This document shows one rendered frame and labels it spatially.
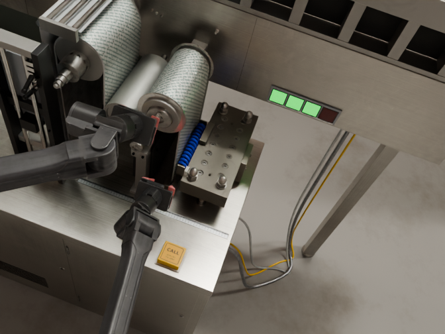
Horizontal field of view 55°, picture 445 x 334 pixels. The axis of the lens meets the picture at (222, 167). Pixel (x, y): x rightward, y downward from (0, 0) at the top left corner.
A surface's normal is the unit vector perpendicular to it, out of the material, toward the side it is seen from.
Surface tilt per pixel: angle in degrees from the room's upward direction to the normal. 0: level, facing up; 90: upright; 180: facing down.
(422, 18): 90
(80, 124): 2
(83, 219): 0
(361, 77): 90
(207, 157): 0
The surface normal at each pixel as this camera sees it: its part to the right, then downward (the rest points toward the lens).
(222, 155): 0.18, -0.59
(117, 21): 0.72, -0.26
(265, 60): -0.30, 0.73
